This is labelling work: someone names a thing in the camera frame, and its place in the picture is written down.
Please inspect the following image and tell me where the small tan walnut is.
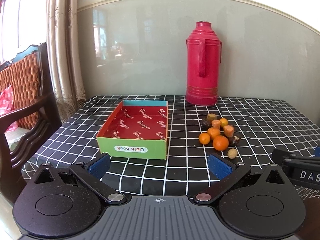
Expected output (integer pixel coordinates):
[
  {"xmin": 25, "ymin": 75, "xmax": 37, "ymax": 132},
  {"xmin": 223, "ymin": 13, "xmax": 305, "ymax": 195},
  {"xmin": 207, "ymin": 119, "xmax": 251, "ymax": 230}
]
[{"xmin": 227, "ymin": 148, "xmax": 238, "ymax": 159}]

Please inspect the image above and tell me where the large orange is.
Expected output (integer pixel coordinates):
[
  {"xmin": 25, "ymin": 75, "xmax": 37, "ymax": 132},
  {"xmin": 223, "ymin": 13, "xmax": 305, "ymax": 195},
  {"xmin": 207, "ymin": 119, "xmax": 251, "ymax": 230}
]
[{"xmin": 213, "ymin": 135, "xmax": 229, "ymax": 151}]

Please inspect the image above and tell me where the dark chestnut front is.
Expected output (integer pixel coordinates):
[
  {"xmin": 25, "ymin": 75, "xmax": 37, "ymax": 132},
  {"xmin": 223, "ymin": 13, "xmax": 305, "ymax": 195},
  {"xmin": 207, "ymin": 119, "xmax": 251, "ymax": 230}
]
[{"xmin": 228, "ymin": 135, "xmax": 241, "ymax": 147}]

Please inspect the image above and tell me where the carrot chunk right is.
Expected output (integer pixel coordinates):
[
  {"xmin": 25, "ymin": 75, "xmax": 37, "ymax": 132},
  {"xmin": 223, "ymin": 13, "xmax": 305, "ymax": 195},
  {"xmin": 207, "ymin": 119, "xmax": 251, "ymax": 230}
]
[{"xmin": 223, "ymin": 125, "xmax": 234, "ymax": 138}]

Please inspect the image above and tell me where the black white grid tablecloth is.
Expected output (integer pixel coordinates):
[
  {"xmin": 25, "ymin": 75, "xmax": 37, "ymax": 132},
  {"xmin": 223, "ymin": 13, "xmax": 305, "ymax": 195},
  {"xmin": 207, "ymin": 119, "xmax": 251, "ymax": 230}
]
[{"xmin": 22, "ymin": 95, "xmax": 319, "ymax": 196}]

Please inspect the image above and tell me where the carrot chunk middle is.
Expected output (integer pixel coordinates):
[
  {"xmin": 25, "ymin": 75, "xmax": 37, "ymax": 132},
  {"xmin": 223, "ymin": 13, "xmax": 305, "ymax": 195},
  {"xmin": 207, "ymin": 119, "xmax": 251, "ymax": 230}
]
[{"xmin": 211, "ymin": 120, "xmax": 221, "ymax": 129}]

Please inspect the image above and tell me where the small orange back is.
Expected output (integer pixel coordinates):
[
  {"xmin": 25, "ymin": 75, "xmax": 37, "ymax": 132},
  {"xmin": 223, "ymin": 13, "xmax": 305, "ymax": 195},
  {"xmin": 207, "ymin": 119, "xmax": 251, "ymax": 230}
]
[{"xmin": 220, "ymin": 118, "xmax": 228, "ymax": 127}]

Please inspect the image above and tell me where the greenish carrot top chunk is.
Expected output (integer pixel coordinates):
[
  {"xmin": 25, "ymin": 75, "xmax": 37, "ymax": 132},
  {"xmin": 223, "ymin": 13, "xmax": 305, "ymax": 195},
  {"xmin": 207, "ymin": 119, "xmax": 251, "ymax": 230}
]
[{"xmin": 206, "ymin": 113, "xmax": 217, "ymax": 122}]

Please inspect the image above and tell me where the colourful cardboard box tray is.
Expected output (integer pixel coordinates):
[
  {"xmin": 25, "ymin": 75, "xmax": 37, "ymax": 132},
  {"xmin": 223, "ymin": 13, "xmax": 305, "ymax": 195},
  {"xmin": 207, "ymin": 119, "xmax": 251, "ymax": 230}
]
[{"xmin": 96, "ymin": 100, "xmax": 169, "ymax": 160}]

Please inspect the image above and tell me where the dark wooden sofa chair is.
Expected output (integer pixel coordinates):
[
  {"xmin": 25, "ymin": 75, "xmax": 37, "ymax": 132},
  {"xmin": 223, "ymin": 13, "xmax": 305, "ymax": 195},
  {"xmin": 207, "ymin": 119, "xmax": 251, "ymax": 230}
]
[{"xmin": 1, "ymin": 43, "xmax": 61, "ymax": 204}]

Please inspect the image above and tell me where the pink checkered plastic bag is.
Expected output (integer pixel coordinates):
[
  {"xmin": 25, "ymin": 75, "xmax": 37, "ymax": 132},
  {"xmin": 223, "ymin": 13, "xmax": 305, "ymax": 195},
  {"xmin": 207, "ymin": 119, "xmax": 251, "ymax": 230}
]
[{"xmin": 0, "ymin": 86, "xmax": 18, "ymax": 133}]

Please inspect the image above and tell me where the red thermos flask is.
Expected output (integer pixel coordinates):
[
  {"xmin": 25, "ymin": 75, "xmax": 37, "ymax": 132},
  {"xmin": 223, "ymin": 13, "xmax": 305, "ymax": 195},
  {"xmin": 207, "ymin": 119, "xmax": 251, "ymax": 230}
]
[{"xmin": 186, "ymin": 21, "xmax": 222, "ymax": 106}]

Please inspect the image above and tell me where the beige curtain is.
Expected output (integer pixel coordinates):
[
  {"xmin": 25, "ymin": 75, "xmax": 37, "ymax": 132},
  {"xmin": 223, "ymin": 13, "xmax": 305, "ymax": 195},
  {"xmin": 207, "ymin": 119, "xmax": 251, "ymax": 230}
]
[{"xmin": 47, "ymin": 0, "xmax": 86, "ymax": 123}]

